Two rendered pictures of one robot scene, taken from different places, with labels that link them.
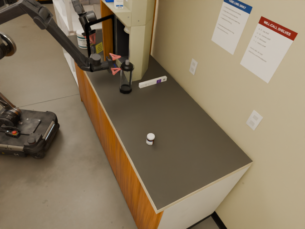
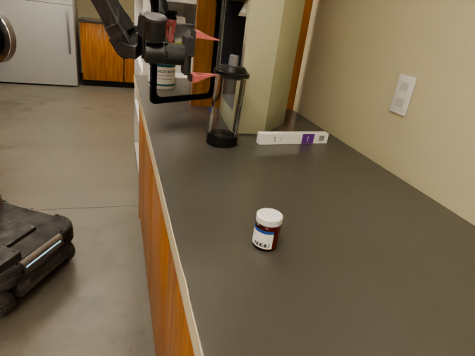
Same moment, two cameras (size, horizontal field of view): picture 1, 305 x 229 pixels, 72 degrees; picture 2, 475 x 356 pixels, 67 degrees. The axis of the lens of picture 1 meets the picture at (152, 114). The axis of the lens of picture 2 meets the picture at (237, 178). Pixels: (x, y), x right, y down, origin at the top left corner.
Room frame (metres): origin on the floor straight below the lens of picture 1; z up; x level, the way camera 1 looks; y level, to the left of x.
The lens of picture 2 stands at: (0.27, -0.08, 1.33)
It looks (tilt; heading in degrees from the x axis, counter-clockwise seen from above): 24 degrees down; 14
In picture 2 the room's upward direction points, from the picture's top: 7 degrees clockwise
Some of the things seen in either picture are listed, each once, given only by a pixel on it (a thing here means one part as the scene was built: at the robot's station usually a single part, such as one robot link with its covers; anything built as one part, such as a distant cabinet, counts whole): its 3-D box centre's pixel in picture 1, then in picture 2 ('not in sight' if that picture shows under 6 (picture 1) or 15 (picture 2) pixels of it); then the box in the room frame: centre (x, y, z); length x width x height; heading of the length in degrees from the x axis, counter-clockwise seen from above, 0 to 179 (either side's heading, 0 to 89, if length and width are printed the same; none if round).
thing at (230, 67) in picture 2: (127, 64); (232, 66); (1.33, 0.24, 1.18); 0.09 x 0.09 x 0.07
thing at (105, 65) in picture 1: (105, 65); (177, 54); (1.24, 0.38, 1.20); 0.07 x 0.07 x 0.10; 34
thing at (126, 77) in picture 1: (126, 77); (226, 105); (1.33, 0.24, 1.06); 0.11 x 0.11 x 0.21
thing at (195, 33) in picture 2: (114, 59); (202, 43); (1.28, 0.32, 1.23); 0.09 x 0.07 x 0.07; 124
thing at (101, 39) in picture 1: (101, 44); (186, 46); (1.56, 0.49, 1.19); 0.30 x 0.01 x 0.40; 153
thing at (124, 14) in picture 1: (115, 11); not in sight; (1.55, 0.37, 1.46); 0.32 x 0.12 x 0.10; 34
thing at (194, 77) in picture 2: (115, 67); (201, 68); (1.28, 0.32, 1.16); 0.09 x 0.07 x 0.07; 124
